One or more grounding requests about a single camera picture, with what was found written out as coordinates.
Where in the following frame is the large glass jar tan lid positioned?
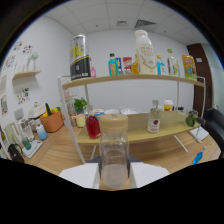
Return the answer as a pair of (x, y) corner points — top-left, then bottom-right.
(98, 113), (130, 189)

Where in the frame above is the large white milk bottle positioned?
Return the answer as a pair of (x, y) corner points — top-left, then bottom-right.
(134, 29), (158, 75)

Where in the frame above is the pale yellow cup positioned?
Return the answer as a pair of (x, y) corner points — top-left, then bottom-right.
(75, 113), (87, 129)

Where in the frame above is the green cup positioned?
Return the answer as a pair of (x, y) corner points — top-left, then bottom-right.
(21, 137), (33, 151)

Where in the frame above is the white cup red lid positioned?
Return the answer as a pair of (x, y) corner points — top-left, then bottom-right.
(163, 98), (174, 112)

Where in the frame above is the red liquid bottle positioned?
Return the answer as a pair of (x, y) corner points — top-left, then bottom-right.
(85, 105), (102, 140)

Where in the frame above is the clear bottle red label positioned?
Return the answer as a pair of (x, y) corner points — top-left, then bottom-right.
(146, 99), (162, 134)

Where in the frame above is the white kitchen scale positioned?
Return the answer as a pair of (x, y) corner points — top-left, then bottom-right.
(21, 139), (44, 159)

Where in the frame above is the light blue cylinder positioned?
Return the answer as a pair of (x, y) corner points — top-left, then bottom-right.
(35, 123), (48, 141)

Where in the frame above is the blue rimmed bowl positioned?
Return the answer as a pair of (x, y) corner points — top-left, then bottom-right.
(91, 108), (105, 117)

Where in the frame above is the white bowl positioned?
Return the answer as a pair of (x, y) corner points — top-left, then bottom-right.
(103, 108), (121, 116)

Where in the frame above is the black kettle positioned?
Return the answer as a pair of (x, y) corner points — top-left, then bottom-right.
(7, 143), (25, 164)

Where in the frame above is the green potted plant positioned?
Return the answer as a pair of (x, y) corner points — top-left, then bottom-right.
(73, 97), (88, 115)

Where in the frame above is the black chair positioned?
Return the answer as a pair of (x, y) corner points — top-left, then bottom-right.
(203, 107), (224, 148)

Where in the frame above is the two-tier wooden shelf rack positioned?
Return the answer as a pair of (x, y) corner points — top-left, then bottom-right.
(57, 73), (207, 164)

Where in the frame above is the small pink bottle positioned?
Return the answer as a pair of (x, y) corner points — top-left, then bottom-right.
(89, 58), (97, 79)

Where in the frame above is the amber liquid bottle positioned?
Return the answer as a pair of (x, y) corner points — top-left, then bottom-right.
(130, 54), (140, 75)

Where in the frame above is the slim blue bottle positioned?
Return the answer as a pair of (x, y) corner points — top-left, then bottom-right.
(156, 54), (166, 76)

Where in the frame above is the small red box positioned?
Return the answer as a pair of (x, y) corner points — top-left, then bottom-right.
(122, 56), (133, 75)

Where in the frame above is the clear bottle green cap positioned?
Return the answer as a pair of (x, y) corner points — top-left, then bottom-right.
(166, 48), (180, 78)

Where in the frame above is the teal bottle black cap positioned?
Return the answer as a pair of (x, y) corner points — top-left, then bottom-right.
(107, 53), (120, 77)

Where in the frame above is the yellow snack bag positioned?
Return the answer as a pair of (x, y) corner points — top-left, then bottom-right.
(181, 54), (198, 81)

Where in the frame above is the black and yellow can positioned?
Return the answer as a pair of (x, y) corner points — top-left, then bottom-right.
(69, 33), (92, 81)

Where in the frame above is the wooden wall shelf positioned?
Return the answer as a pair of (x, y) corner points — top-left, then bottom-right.
(12, 69), (43, 81)

